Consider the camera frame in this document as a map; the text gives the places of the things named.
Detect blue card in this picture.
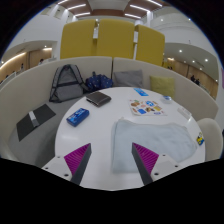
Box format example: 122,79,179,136
133,87,150,97

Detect dark brown wallet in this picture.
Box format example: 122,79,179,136
85,90,112,108

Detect light blue towel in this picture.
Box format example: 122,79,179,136
111,118,198,174

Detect grey cushion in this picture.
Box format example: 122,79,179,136
112,69,145,89

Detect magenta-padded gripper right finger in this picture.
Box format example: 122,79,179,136
131,142,184,186

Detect yellow partition panel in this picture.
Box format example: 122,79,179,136
95,18,136,60
134,24,166,67
60,18,98,60

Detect ceiling strip lights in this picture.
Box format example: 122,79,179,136
56,0,164,19

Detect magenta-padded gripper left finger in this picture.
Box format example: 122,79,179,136
41,143,93,186

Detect white armchair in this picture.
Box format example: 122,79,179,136
196,117,224,163

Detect curved beige sofa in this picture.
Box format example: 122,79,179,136
0,55,220,161

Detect grey backpack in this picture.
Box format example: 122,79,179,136
48,64,89,103

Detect flat white box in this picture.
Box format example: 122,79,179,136
176,106,193,120

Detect navy blue patterned bag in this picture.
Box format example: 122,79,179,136
85,71,114,93

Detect colourful sticker sheet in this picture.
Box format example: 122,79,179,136
128,98,167,117

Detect yellow and blue toy figure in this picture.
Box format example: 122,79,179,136
195,131,205,146

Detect small white and blue box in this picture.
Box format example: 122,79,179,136
161,94,174,104

